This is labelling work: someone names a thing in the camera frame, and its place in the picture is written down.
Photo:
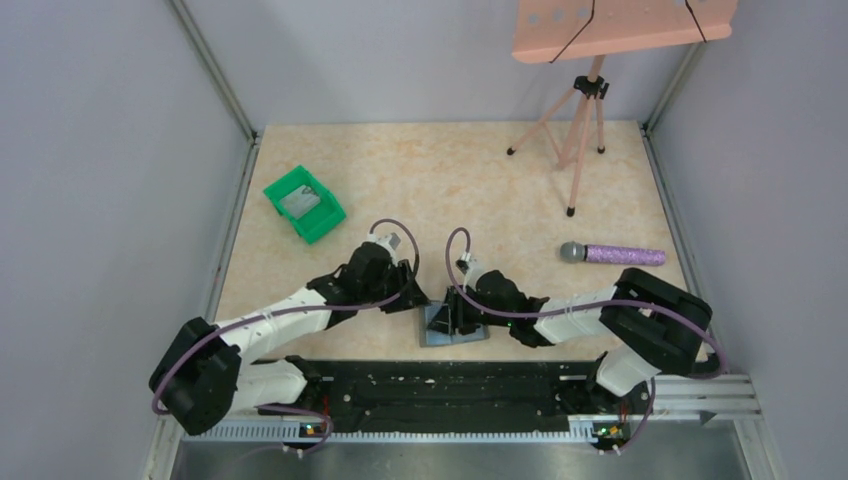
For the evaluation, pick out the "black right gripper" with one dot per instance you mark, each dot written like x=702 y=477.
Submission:
x=460 y=307

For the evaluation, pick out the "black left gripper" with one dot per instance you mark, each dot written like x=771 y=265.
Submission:
x=403 y=285

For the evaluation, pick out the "grey card holder wallet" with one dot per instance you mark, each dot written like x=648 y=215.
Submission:
x=436 y=330

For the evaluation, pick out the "silver credit card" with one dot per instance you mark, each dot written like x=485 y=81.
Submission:
x=303 y=197
x=293 y=212

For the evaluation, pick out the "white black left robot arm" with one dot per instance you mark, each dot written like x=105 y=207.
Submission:
x=258 y=351

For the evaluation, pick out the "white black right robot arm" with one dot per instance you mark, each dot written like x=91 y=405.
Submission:
x=659 y=326

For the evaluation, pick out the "green plastic bin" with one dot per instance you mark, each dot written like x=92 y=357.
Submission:
x=318 y=222

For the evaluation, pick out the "purple glitter microphone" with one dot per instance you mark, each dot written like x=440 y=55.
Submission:
x=574 y=252

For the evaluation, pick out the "pink music stand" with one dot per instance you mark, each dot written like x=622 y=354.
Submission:
x=547 y=32

